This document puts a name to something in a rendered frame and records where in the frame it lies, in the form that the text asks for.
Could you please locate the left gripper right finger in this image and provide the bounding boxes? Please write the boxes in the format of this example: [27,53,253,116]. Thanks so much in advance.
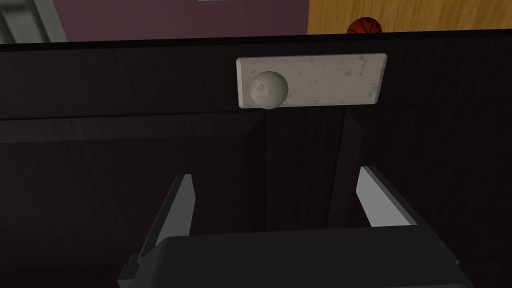
[355,165,419,229]

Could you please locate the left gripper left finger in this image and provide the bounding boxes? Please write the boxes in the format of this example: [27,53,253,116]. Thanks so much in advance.
[137,173,197,265]

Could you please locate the dark wooden door leaf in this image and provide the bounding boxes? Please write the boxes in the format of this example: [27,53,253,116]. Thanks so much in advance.
[0,28,512,288]

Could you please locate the grey round door knob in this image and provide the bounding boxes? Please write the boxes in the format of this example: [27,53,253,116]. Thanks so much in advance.
[235,53,388,111]

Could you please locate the orange basketball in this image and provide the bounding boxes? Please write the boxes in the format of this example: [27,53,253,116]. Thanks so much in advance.
[346,16,383,35]

